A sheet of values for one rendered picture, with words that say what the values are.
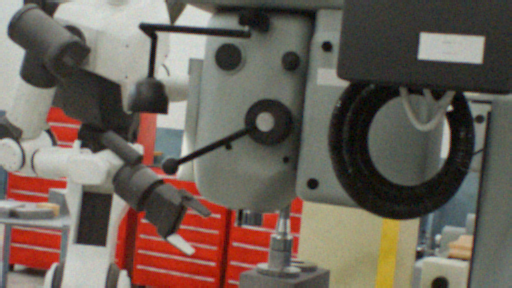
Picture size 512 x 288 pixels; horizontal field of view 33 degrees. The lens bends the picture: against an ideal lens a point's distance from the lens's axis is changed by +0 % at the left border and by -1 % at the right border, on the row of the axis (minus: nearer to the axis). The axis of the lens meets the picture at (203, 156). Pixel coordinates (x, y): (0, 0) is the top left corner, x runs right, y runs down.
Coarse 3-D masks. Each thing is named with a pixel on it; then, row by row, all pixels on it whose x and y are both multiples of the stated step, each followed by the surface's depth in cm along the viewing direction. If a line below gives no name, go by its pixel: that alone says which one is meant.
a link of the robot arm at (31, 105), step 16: (16, 80) 190; (16, 96) 190; (32, 96) 188; (48, 96) 190; (16, 112) 191; (32, 112) 191; (48, 112) 195; (0, 128) 195; (16, 128) 193; (32, 128) 194; (48, 128) 201; (0, 144) 195; (16, 144) 193; (0, 160) 196; (16, 160) 193
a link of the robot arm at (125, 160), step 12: (108, 132) 182; (108, 144) 181; (120, 144) 180; (108, 156) 181; (120, 156) 180; (132, 156) 179; (120, 168) 180; (132, 168) 179; (144, 168) 180; (108, 180) 182; (120, 180) 179; (120, 192) 179
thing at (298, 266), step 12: (264, 264) 176; (300, 264) 180; (312, 264) 182; (240, 276) 171; (252, 276) 170; (264, 276) 170; (276, 276) 170; (288, 276) 170; (300, 276) 173; (312, 276) 175; (324, 276) 182
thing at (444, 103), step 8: (400, 88) 108; (408, 96) 108; (448, 96) 104; (408, 104) 108; (432, 104) 105; (440, 104) 104; (448, 104) 106; (408, 112) 108; (440, 112) 106; (416, 120) 108; (432, 120) 107; (440, 120) 107; (424, 128) 107
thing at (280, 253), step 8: (272, 240) 172; (272, 248) 172; (280, 248) 171; (288, 248) 172; (272, 256) 172; (280, 256) 171; (288, 256) 172; (272, 264) 172; (280, 264) 172; (288, 264) 172
